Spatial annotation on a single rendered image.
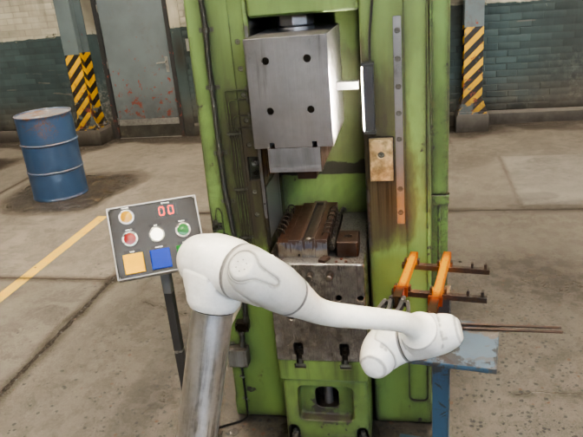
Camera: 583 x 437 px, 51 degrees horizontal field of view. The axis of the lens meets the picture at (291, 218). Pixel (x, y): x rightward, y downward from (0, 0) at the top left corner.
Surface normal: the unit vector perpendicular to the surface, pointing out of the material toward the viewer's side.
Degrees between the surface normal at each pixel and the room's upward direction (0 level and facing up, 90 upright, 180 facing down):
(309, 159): 90
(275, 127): 90
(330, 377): 90
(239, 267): 46
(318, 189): 90
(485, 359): 0
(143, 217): 60
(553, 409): 0
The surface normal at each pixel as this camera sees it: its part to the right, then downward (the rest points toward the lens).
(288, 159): -0.17, 0.37
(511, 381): -0.08, -0.93
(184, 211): 0.18, -0.18
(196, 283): -0.62, 0.15
